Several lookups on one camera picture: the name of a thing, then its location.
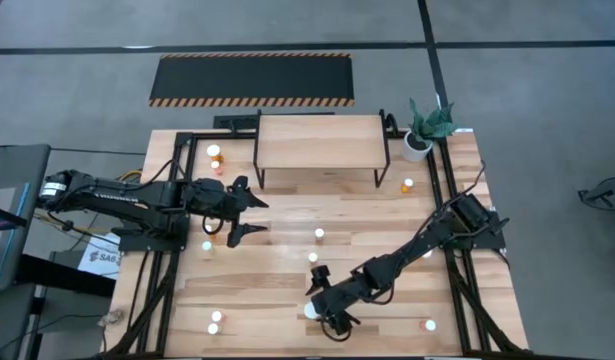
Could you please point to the large orange pill bottle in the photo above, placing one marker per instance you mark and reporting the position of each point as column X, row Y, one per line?
column 310, row 311
column 427, row 254
column 213, row 150

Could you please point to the black stand beam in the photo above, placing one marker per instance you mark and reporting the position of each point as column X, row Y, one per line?
column 62, row 275

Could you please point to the dark grey cart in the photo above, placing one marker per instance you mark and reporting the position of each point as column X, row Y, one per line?
column 17, row 165

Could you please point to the wooden shelf with black frame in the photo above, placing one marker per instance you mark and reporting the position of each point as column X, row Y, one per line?
column 319, row 142

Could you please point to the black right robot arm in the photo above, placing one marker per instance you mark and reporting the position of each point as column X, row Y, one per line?
column 417, row 245

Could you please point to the white paper sign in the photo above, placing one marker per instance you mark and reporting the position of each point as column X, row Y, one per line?
column 99, row 257

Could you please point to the pink pill bottle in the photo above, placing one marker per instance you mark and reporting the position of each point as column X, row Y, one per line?
column 216, row 166
column 429, row 325
column 217, row 316

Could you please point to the pale green pill bottle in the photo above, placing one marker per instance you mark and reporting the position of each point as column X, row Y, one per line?
column 207, row 246
column 319, row 233
column 213, row 328

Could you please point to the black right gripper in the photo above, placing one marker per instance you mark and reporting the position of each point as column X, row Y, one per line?
column 339, row 299

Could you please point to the office chair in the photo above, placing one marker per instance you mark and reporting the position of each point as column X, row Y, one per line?
column 607, row 192

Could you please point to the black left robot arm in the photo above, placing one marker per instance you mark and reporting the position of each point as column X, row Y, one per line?
column 137, row 197

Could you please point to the black hazard-striped floor mat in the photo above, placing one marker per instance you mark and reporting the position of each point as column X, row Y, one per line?
column 252, row 80

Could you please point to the green plant in white pot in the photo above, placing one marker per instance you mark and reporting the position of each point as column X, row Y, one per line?
column 432, row 125

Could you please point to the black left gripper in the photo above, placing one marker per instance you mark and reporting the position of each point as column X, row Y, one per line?
column 212, row 197

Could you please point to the tablet screen with blue edge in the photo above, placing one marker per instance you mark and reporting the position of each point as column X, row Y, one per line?
column 2, row 235

